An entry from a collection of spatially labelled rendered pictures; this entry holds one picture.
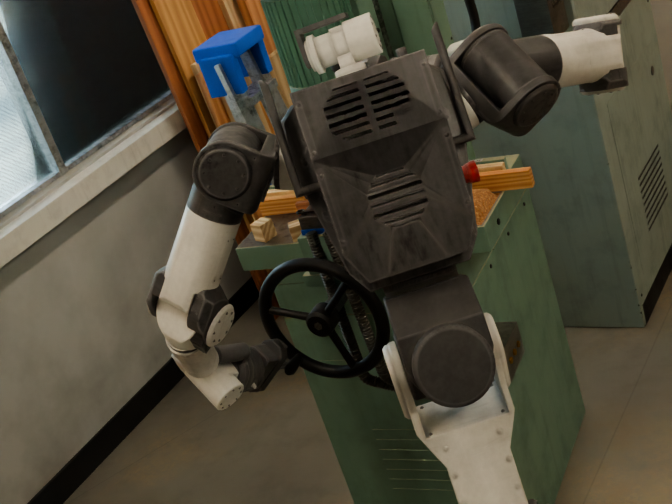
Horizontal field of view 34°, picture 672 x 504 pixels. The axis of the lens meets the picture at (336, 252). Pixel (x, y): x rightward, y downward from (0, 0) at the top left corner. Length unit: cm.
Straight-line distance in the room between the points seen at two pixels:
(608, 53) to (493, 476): 70
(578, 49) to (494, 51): 17
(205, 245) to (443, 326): 43
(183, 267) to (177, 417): 207
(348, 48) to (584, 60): 38
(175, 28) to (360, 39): 216
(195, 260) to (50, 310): 186
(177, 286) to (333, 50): 44
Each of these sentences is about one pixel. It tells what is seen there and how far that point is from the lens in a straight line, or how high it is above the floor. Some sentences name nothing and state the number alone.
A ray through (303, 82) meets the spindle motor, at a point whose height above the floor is 123.
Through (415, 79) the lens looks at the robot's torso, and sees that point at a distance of 153.
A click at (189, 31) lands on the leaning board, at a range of 389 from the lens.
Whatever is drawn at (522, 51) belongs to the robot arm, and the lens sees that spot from 172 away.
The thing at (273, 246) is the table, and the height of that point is 90.
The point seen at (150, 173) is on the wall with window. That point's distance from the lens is 390.
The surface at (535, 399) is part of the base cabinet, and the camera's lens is 275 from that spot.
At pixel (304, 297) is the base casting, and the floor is 76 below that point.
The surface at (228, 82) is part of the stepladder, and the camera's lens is 323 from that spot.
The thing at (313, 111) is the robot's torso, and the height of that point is 139.
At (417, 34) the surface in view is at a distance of 245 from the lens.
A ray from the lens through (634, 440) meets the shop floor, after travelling 302.
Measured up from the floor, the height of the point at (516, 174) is 93.
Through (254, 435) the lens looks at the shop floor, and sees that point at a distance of 351.
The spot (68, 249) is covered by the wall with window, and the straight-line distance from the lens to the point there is 361.
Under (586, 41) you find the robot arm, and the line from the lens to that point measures 183.
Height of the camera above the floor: 184
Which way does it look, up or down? 24 degrees down
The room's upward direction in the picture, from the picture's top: 19 degrees counter-clockwise
